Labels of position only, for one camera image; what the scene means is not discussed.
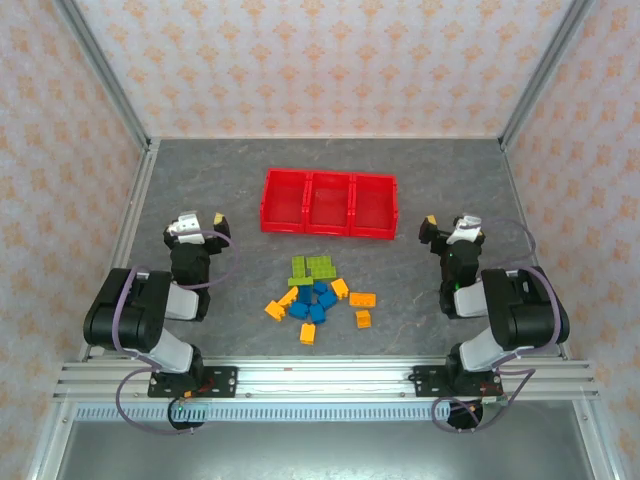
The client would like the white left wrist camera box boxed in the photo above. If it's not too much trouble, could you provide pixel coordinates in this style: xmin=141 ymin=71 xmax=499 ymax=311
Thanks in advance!
xmin=166 ymin=211 xmax=207 ymax=246

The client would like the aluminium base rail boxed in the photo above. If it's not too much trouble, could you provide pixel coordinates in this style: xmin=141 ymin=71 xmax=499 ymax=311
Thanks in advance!
xmin=53 ymin=356 xmax=600 ymax=401

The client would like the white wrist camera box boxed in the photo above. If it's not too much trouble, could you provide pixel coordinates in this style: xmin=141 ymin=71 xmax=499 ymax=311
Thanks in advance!
xmin=452 ymin=213 xmax=485 ymax=245
xmin=166 ymin=211 xmax=207 ymax=246

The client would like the aluminium table side rail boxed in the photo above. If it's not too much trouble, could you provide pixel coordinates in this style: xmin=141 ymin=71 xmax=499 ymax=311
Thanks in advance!
xmin=499 ymin=142 xmax=571 ymax=360
xmin=82 ymin=139 xmax=161 ymax=361

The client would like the grey metal shelf panel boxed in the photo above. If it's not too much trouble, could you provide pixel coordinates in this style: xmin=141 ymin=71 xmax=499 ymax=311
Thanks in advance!
xmin=29 ymin=419 xmax=616 ymax=480

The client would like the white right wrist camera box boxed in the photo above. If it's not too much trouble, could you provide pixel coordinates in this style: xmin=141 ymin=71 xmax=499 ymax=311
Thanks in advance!
xmin=452 ymin=213 xmax=485 ymax=245

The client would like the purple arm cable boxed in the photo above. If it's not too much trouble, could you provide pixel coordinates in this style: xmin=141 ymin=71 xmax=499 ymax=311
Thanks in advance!
xmin=115 ymin=230 xmax=239 ymax=436
xmin=432 ymin=217 xmax=561 ymax=434

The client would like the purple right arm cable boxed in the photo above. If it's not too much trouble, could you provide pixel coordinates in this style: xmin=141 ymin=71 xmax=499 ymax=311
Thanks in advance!
xmin=432 ymin=217 xmax=561 ymax=434

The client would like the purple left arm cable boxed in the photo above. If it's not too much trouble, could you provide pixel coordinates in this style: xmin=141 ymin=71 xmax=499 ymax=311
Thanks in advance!
xmin=115 ymin=230 xmax=239 ymax=436

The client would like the aluminium frame post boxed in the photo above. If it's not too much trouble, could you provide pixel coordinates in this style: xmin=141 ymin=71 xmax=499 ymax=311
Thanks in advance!
xmin=52 ymin=0 xmax=153 ymax=149
xmin=499 ymin=0 xmax=599 ymax=149

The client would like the wide green lego brick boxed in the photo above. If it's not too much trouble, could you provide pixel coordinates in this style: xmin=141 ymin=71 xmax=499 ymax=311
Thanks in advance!
xmin=304 ymin=255 xmax=338 ymax=282

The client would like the grey slotted cable duct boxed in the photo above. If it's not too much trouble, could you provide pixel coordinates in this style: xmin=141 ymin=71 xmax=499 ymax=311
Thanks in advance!
xmin=73 ymin=402 xmax=451 ymax=424

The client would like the red plastic bin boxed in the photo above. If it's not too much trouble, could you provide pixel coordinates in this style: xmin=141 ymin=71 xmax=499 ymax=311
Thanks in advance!
xmin=303 ymin=170 xmax=355 ymax=236
xmin=258 ymin=167 xmax=312 ymax=234
xmin=348 ymin=172 xmax=401 ymax=241

